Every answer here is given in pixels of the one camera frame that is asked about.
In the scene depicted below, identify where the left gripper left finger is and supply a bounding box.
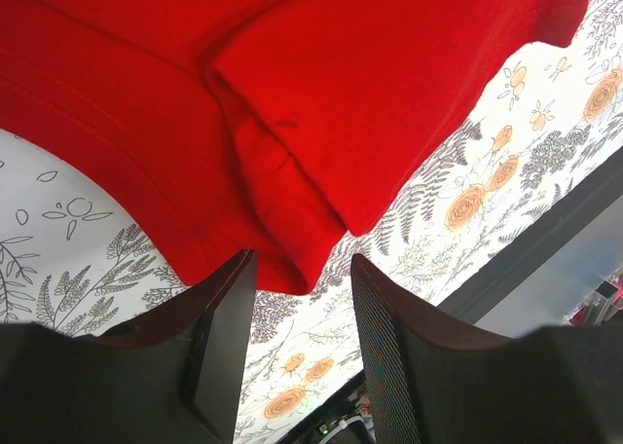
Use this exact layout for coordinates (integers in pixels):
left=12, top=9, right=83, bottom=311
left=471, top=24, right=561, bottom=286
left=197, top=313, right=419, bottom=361
left=1, top=250, right=257, bottom=443

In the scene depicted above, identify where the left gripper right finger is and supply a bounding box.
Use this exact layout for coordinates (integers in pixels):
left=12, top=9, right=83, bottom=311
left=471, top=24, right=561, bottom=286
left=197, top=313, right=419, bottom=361
left=350, top=254, right=622, bottom=443

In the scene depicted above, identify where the red t-shirt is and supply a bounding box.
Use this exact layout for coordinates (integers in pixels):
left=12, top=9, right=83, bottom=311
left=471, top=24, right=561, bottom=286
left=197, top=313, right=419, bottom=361
left=1, top=0, right=588, bottom=295

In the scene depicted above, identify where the floral patterned table mat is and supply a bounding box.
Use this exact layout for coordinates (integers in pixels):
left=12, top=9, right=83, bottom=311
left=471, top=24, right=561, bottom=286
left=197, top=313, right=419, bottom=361
left=1, top=0, right=622, bottom=443

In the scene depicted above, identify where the aluminium rail frame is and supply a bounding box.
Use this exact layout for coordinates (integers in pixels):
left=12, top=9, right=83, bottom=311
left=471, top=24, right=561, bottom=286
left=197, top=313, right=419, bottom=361
left=285, top=153, right=622, bottom=443

